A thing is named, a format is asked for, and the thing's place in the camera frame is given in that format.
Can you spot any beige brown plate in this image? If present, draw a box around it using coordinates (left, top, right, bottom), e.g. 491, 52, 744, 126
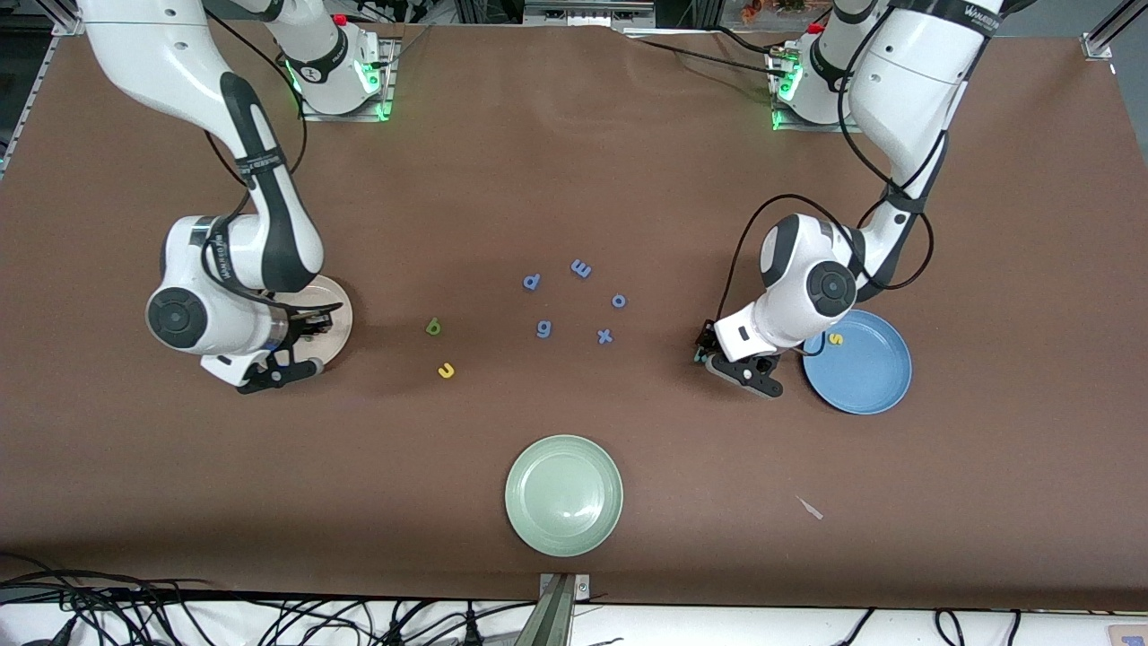
265, 274, 354, 371

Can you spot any blue plate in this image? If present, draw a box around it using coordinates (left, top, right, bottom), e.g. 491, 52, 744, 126
803, 309, 913, 415

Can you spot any pale green plate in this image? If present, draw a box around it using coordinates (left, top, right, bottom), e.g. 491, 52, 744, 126
504, 434, 624, 558

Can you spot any grey power strip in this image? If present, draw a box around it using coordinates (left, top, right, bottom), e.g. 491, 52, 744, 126
523, 0, 657, 26

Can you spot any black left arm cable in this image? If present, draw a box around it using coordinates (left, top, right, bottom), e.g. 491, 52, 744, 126
716, 18, 938, 335

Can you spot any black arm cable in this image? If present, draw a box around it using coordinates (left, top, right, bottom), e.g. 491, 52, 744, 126
203, 7, 345, 317
716, 18, 938, 335

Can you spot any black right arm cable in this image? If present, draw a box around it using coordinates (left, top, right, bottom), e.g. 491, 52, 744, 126
203, 7, 345, 317

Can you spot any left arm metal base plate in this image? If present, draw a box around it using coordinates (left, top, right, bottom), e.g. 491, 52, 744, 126
770, 45, 866, 134

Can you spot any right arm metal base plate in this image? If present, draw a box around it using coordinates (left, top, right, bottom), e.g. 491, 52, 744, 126
298, 36, 397, 122

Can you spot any black cable on tabletop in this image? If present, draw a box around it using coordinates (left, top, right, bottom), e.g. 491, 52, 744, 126
623, 27, 792, 78

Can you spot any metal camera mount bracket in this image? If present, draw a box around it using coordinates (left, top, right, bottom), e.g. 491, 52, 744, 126
513, 572, 593, 646

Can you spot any tangled black cable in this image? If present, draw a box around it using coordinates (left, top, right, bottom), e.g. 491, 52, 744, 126
0, 554, 212, 597

